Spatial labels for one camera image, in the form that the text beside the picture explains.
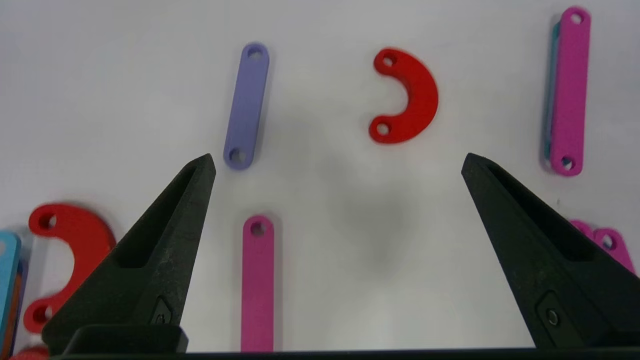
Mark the small red arc piece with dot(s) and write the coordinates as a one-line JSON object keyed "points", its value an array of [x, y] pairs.
{"points": [[422, 95]]}

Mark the pink bar with blue underside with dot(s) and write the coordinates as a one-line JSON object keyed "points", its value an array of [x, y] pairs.
{"points": [[570, 95]]}

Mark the short purple bar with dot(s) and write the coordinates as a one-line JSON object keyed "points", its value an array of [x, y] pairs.
{"points": [[246, 105]]}

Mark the long blue bar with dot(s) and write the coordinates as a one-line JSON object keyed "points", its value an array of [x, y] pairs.
{"points": [[7, 280]]}

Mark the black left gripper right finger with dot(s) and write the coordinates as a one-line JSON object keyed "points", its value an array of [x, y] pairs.
{"points": [[565, 285]]}

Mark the medium red arc piece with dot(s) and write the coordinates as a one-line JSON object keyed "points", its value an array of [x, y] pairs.
{"points": [[90, 240]]}

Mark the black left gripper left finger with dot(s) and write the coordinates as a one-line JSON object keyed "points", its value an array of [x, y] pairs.
{"points": [[165, 275]]}

